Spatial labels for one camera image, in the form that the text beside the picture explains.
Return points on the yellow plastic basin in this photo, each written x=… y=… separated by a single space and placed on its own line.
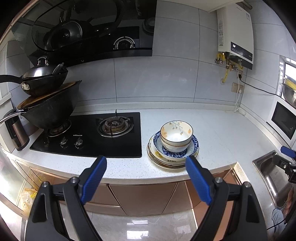
x=290 y=82

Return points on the person's right hand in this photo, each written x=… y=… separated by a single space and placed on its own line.
x=291 y=202

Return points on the stainless steel sink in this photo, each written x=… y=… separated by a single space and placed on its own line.
x=266 y=169

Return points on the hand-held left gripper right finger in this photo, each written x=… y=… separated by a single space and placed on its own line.
x=198 y=183

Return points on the double wall socket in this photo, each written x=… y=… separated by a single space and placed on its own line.
x=236 y=87

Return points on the brown metallic kettle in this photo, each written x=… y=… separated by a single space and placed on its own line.
x=18 y=132

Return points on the gas burner with grate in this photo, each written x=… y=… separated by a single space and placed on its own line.
x=114 y=126
x=57 y=129

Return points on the steel wok lid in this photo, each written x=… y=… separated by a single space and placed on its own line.
x=37 y=71

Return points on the blue patterned plate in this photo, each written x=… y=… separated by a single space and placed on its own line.
x=157 y=144

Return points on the white bowl orange flowers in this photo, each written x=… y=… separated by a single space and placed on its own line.
x=175 y=131

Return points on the small black wok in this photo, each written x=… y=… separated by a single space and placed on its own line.
x=44 y=84

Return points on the stainless steel basin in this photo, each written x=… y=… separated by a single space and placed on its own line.
x=290 y=95

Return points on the large black wok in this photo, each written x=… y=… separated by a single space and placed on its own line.
x=50 y=111

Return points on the wooden pot lid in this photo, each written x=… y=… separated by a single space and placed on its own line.
x=46 y=95

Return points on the steel spatula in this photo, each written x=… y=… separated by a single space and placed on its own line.
x=57 y=67

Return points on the stove control knob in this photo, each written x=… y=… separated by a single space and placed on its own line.
x=78 y=141
x=63 y=141

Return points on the single wall socket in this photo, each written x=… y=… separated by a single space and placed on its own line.
x=240 y=75

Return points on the white gas water heater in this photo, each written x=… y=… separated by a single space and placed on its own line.
x=235 y=27

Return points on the black glass gas stove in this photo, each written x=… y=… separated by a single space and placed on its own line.
x=92 y=148

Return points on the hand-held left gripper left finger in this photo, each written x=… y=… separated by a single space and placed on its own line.
x=93 y=183

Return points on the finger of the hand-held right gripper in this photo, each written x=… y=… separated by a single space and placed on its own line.
x=283 y=163
x=288 y=151

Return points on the window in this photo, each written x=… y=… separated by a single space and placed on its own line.
x=290 y=69

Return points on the dark stroke patterned plate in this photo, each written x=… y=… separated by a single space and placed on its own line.
x=159 y=164

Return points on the clear plastic bag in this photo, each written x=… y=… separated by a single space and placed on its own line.
x=29 y=194

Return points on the black glass range hood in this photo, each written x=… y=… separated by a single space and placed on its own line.
x=129 y=34

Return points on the white bowl dark rim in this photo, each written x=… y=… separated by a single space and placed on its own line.
x=175 y=148

